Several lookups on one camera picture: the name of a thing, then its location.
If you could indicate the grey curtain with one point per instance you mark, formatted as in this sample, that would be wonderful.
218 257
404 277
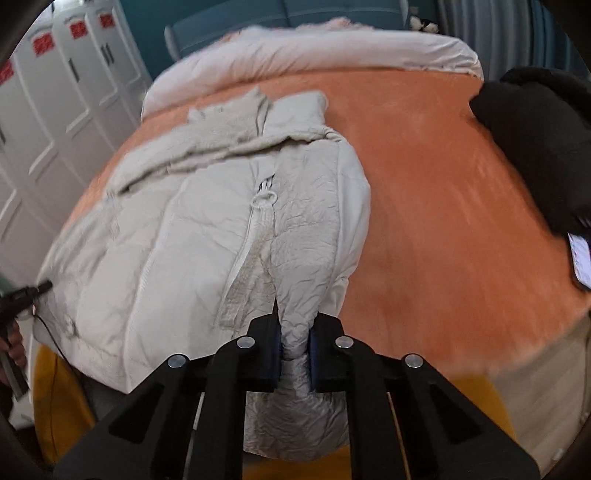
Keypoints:
485 27

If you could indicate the white panelled wardrobe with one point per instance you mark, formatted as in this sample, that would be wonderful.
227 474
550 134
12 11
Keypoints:
60 115

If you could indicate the pale pink duvet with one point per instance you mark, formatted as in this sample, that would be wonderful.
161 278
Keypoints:
332 48

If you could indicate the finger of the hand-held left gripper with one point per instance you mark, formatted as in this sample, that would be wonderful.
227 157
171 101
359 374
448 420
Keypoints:
39 289

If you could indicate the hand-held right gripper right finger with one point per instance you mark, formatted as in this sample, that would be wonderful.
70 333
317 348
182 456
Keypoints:
314 355

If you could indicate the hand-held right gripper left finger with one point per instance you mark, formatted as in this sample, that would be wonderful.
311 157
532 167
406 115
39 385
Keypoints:
275 353

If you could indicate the orange fleece blanket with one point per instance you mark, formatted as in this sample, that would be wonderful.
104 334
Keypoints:
438 221

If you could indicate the black cloth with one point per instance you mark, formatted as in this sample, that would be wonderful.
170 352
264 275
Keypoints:
540 147

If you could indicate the blue padded headboard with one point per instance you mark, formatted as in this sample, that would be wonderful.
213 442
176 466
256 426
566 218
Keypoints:
277 16

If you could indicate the person's left hand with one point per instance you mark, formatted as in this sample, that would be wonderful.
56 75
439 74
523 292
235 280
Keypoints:
16 344

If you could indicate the smartphone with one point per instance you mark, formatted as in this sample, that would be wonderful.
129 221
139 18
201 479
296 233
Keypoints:
581 259

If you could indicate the plush toy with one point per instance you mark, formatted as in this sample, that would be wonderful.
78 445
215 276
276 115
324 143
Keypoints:
422 23

